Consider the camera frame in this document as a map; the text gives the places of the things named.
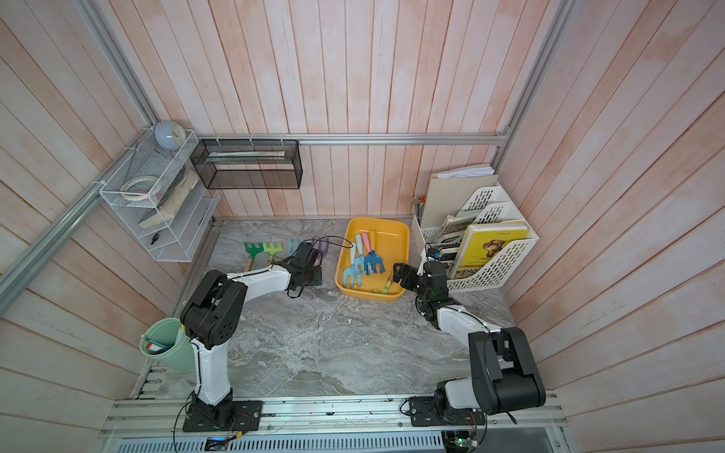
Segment pale blue round clock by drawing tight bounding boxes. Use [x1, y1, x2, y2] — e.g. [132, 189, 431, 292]
[154, 121, 187, 152]

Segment light green wooden handled rake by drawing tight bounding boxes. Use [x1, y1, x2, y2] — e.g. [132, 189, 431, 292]
[262, 243, 283, 265]

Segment light blue hand rake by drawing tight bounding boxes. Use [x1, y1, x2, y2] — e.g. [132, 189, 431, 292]
[343, 235, 364, 288]

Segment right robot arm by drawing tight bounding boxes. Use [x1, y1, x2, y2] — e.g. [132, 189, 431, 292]
[393, 260, 546, 427]

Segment black mesh wall basket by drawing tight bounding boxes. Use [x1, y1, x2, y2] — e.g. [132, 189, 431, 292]
[191, 138, 303, 190]

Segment white desktop file organizer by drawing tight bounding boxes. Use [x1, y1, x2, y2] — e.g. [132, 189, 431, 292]
[411, 183, 538, 293]

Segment papers in mesh basket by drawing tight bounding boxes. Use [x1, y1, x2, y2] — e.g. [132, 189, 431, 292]
[203, 151, 287, 164]

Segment pink handled garden tool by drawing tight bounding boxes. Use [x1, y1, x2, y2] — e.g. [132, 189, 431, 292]
[362, 232, 371, 255]

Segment yellow storage box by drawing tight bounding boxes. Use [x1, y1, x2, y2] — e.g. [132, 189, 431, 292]
[335, 217, 410, 303]

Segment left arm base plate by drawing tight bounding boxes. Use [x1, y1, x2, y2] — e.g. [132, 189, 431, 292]
[182, 400, 264, 433]

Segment aluminium front rail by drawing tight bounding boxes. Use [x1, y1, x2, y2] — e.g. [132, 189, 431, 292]
[99, 394, 568, 439]

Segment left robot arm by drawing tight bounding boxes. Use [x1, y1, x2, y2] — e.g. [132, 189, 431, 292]
[180, 242, 322, 427]

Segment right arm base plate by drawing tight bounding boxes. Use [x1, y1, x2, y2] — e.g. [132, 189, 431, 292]
[407, 396, 486, 428]

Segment purple rake pink handle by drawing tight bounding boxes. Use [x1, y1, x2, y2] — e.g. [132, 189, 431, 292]
[313, 237, 330, 265]

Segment bundle of pencils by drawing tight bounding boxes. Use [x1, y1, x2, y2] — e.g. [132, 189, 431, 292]
[413, 196, 426, 220]

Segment green cup with pens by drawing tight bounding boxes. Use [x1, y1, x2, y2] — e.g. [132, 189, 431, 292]
[139, 317, 196, 373]

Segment old book on shelf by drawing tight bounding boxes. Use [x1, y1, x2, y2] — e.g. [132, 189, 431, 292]
[138, 167, 199, 230]

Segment roll of white tape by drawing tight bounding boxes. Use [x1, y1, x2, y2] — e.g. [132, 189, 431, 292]
[120, 176, 160, 202]

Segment white wire wall shelf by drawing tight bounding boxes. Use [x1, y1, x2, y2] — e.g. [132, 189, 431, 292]
[100, 126, 220, 262]

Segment dark blue fork yellow handle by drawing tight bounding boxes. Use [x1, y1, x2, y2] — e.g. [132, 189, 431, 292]
[364, 230, 385, 276]

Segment beige folder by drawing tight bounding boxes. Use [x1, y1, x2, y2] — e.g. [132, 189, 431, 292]
[419, 175, 498, 228]

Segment green rake wooden handle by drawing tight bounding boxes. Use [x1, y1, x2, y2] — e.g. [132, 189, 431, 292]
[244, 243, 264, 273]

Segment yellow picture book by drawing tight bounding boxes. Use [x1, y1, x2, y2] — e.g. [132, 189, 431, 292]
[451, 221, 529, 279]

